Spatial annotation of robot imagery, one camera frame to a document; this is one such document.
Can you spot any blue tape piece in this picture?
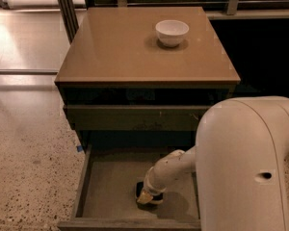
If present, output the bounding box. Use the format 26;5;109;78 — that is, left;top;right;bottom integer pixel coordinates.
76;145;84;152

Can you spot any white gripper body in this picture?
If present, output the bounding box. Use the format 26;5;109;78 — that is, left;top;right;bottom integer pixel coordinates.
144;175;167;195

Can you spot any green yellow sponge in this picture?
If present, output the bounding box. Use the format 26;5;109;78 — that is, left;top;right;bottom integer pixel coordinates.
135;182;163;205

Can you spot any metal railing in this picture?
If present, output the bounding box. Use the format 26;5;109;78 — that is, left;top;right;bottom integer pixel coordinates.
58;0;289;38

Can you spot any white ceramic bowl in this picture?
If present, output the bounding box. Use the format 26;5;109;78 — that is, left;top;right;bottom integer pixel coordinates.
155;20;189;47

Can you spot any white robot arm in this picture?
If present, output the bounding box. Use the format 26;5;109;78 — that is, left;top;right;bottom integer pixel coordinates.
137;96;289;231

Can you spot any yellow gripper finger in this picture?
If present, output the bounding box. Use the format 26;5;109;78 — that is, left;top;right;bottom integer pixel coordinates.
137;189;153;205

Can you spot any brown drawer cabinet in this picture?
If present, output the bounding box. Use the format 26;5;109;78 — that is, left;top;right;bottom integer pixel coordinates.
55;7;240;149

